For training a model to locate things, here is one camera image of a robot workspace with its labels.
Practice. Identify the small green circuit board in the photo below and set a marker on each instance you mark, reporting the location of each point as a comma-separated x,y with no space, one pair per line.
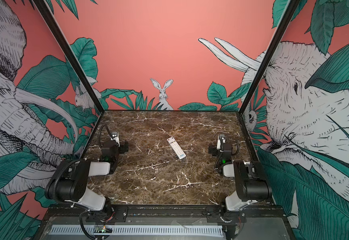
102,229

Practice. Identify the white ribbed cable duct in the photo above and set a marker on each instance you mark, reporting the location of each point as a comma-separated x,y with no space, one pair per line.
178,230

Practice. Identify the white remote control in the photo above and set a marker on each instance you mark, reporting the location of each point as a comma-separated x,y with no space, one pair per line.
176,148

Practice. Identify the left black frame post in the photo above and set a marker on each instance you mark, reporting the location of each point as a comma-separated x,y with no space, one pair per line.
67,50

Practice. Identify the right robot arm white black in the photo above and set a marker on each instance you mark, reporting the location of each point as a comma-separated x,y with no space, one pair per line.
250,178

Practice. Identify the right black frame post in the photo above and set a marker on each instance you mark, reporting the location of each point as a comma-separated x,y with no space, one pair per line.
281,28

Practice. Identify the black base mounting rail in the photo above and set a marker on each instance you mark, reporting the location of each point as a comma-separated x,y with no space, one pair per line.
212,213

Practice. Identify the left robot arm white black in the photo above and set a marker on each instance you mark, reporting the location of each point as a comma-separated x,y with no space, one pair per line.
69,182

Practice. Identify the black frame post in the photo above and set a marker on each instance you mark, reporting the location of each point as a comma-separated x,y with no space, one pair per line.
67,50
281,28

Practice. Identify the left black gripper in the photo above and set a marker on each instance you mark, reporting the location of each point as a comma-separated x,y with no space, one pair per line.
123,148

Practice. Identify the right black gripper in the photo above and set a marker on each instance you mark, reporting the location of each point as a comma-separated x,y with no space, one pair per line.
212,150

